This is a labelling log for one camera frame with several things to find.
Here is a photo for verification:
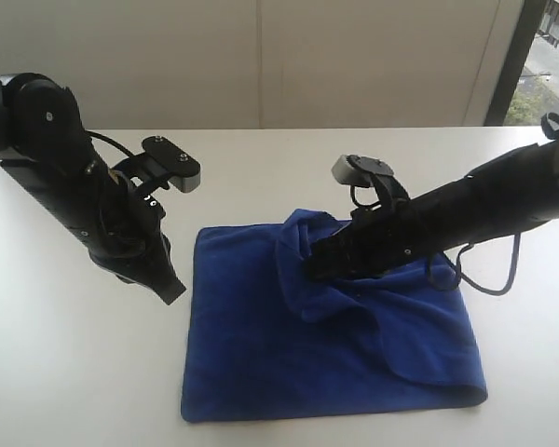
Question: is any dark window frame post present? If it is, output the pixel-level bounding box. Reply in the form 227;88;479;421
484;0;547;127

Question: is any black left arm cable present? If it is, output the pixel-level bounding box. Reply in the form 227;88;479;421
86;129;136;159

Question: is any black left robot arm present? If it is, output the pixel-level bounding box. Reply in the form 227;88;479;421
0;73;200;305

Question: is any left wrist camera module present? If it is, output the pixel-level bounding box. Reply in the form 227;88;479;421
141;136;201;194

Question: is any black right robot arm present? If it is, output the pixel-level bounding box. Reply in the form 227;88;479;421
305;140;559;280

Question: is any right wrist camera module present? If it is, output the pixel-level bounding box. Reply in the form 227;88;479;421
331;155;410;209

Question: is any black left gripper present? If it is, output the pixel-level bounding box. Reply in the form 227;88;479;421
69;157;186;305

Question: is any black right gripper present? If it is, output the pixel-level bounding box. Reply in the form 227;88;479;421
305;197;447;280

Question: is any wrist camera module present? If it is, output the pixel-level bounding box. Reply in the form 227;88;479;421
331;155;410;209
141;136;201;194

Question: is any blue towel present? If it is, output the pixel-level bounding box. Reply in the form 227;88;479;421
180;210;488;423

